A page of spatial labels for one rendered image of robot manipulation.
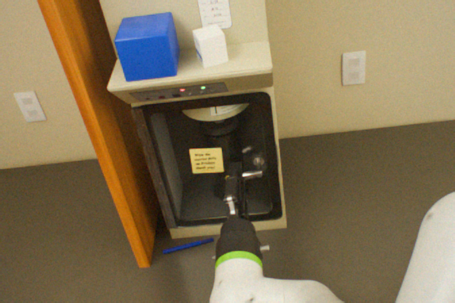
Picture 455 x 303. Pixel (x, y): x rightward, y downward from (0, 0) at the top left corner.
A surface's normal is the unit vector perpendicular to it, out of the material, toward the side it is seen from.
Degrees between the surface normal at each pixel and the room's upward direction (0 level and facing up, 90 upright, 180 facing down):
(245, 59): 0
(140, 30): 0
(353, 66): 90
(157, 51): 90
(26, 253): 0
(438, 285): 38
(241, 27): 90
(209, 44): 90
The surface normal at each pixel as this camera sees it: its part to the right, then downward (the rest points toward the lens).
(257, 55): -0.14, -0.78
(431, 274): -0.78, -0.40
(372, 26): 0.00, 0.62
